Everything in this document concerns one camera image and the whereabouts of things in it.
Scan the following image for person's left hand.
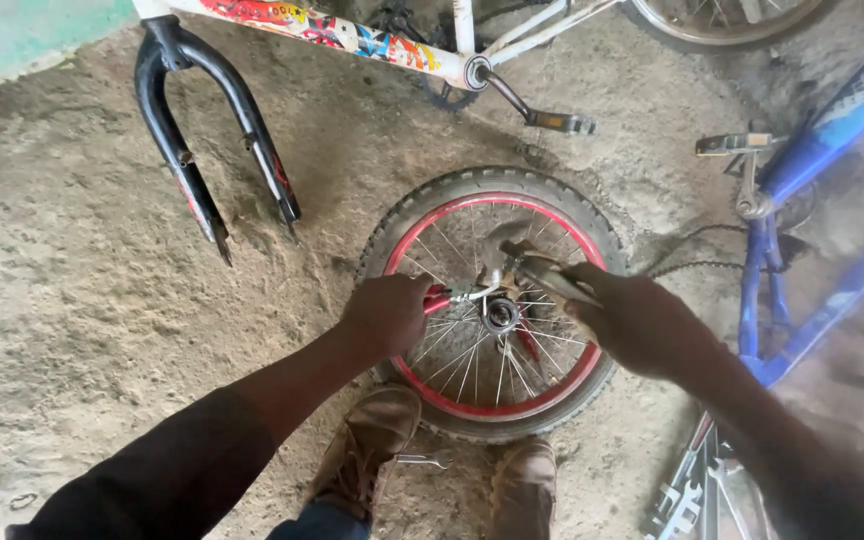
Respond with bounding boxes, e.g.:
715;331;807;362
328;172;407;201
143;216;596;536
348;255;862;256
339;273;438;363

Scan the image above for person's right hand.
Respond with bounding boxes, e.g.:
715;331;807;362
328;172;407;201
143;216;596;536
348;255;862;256
562;261;720;385

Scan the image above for red-handled pliers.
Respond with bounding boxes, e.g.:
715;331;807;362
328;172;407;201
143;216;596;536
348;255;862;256
422;279;501;316

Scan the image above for metal hammer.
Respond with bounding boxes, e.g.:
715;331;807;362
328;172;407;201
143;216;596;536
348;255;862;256
477;221;606;310

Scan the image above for red-rimmed bicycle wheel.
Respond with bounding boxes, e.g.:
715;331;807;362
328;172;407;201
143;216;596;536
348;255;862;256
355;165;628;445

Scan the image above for person's brown left shoe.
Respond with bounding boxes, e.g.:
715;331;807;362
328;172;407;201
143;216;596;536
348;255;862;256
306;383;423;525

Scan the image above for person's brown shoe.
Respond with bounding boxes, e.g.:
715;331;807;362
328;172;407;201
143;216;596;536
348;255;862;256
306;383;423;525
486;438;558;540

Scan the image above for silver spanner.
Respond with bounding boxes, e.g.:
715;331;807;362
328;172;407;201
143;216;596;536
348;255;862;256
396;450;454;471

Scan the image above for person's brown right shoe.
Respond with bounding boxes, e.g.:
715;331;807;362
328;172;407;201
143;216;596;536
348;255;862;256
486;438;558;540

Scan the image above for grey crank with pedal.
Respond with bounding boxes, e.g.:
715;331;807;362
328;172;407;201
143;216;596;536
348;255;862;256
473;63;597;137

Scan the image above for heap of metal tools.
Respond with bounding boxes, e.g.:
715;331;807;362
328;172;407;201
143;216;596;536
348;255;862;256
643;411;778;540

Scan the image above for silver crank with yellow-edged pedal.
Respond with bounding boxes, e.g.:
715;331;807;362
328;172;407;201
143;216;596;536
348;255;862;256
695;131;790;222

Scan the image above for person's blue trouser leg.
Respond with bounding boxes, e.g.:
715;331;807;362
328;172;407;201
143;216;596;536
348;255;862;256
267;498;373;540

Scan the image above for black bicycle wheel with silver rim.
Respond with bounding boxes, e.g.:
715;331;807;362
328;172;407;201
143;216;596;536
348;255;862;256
619;0;838;55

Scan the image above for black bicycle fork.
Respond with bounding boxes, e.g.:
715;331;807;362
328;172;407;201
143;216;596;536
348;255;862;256
134;15;303;268

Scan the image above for person's black sleeve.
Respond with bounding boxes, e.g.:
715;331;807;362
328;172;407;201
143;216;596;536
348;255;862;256
4;386;277;540

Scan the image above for black bicycle chain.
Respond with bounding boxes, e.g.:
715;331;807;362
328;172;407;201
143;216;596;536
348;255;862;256
640;222;750;280

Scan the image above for black chainring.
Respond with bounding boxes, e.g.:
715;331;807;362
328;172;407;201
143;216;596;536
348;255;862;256
420;71;480;114

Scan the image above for white bicycle frame with stickers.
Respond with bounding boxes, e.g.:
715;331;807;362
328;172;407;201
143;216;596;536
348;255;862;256
132;0;628;93

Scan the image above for blue bicycle frame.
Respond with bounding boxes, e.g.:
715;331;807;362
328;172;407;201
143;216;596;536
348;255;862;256
735;21;864;389

